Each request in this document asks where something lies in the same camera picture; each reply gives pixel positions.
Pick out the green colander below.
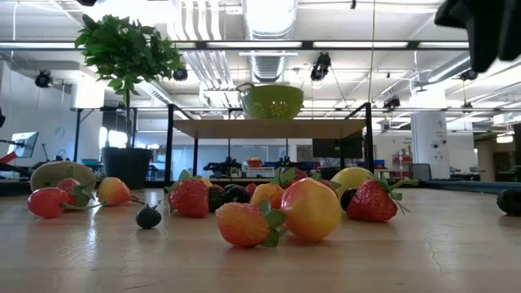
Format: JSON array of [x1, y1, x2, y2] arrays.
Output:
[[235, 82, 305, 120]]

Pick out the blackberry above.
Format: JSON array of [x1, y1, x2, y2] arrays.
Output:
[[207, 186, 226, 213], [495, 187, 521, 216]]

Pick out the red strawberry green leaves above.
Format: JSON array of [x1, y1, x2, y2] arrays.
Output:
[[345, 174, 419, 223], [56, 177, 97, 208], [164, 169, 211, 219], [270, 166, 309, 187], [311, 170, 344, 191]]

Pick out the dark background monitor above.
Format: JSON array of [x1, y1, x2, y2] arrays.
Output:
[[312, 138, 365, 160]]

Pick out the grey box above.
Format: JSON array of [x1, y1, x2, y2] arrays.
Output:
[[409, 163, 432, 181]]

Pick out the green potted plant black pot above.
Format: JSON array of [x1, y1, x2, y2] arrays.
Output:
[[74, 13, 188, 191]]

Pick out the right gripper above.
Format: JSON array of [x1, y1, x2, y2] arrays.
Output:
[[433, 0, 521, 74]]

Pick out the large yellow-red peach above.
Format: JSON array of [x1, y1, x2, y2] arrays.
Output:
[[279, 177, 343, 243]]

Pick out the orange-red strawberry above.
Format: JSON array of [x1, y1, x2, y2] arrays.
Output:
[[215, 199, 287, 249]]

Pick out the small dark blueberry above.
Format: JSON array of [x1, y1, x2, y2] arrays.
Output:
[[135, 203, 163, 230]]

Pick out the brown-green kiwi fruit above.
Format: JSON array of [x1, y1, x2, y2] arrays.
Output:
[[30, 160, 98, 192]]

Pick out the tilted monitor on arm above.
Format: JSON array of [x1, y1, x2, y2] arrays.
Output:
[[7, 130, 40, 159]]

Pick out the black cherry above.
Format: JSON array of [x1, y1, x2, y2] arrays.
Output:
[[339, 187, 359, 212], [223, 183, 252, 204]]

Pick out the thin hanging cable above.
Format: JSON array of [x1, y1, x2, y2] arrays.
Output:
[[368, 0, 376, 103]]

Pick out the wooden shelf riser black legs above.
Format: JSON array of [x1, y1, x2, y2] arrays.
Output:
[[164, 101, 375, 189]]

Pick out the white round column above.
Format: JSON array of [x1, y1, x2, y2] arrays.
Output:
[[410, 112, 451, 180]]

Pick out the black background rack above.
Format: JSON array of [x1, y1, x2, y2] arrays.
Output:
[[71, 106, 138, 164]]

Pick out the red cherry with stem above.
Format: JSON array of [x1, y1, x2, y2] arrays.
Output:
[[26, 186, 105, 220]]

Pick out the black ceiling camera device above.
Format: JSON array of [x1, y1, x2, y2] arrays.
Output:
[[309, 51, 332, 82]]

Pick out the yellow lemon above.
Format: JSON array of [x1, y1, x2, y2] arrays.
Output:
[[330, 166, 375, 196]]

